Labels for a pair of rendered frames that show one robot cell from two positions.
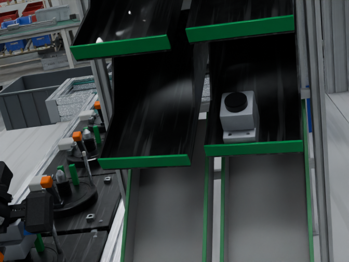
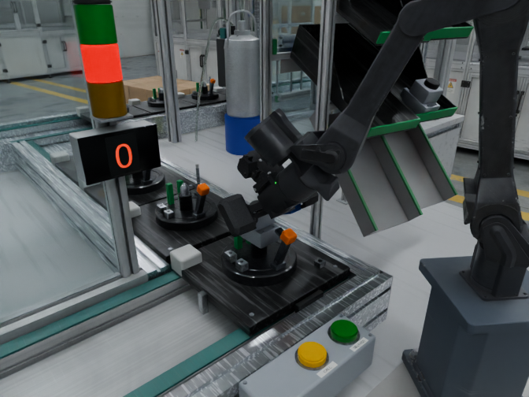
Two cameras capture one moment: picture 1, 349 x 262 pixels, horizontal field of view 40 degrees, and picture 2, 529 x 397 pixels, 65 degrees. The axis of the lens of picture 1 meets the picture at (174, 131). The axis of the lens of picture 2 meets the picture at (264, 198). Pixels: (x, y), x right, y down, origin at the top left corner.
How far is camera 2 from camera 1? 0.83 m
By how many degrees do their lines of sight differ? 45
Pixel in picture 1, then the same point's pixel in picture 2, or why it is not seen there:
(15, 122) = not seen: outside the picture
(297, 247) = (427, 183)
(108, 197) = not seen: hidden behind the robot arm
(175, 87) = (351, 83)
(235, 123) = (432, 98)
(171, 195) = (356, 165)
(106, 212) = not seen: hidden behind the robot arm
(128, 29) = (384, 27)
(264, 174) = (392, 144)
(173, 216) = (365, 179)
